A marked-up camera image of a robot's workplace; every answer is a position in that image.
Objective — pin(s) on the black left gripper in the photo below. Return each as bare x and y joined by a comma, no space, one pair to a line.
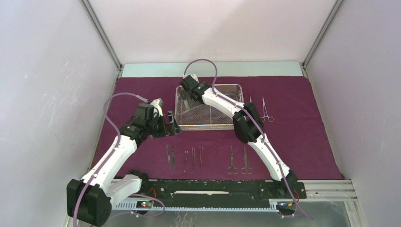
167,129

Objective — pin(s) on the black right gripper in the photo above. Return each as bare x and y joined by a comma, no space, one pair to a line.
186,95

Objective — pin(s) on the steel instrument tray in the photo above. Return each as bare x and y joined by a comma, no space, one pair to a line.
206,117

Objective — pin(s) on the steel surgical scissors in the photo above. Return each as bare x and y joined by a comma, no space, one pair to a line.
265,116

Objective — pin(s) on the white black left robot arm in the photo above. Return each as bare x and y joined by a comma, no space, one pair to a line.
91,198

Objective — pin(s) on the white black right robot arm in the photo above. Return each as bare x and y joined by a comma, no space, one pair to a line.
247,125

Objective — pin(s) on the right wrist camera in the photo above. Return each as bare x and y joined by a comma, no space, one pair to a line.
189,82

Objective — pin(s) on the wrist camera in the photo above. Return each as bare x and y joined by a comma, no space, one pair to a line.
148,113
189,82

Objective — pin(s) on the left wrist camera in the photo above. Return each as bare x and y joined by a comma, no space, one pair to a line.
148,113

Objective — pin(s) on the grey cable duct strip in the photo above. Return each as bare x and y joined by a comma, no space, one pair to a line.
133,205

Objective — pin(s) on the left corner aluminium post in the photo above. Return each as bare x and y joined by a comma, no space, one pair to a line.
94,19

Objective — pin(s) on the corner aluminium post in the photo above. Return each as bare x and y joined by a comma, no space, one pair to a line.
323,31
94,19

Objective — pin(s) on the aluminium frame rail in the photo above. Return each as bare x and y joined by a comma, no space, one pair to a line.
314,190

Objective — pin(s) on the right corner aluminium post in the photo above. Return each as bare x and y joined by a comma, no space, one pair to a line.
323,31

